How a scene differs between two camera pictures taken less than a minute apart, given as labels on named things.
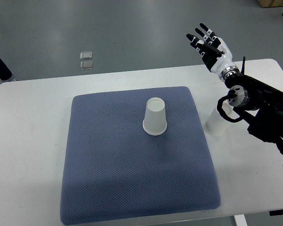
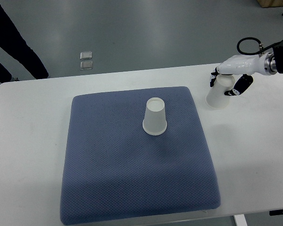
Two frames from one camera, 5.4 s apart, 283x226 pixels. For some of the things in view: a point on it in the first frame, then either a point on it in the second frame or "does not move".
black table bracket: [280, 212] does not move
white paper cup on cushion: [155, 121] does not move
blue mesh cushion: [115, 170] does not move
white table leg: [240, 220] does not move
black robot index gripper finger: [201, 50] -> [213, 75]
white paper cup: [215, 125] -> [216, 98]
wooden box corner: [274, 3] does not move
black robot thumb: [206, 46] -> [243, 83]
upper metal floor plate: [86, 55] does not move
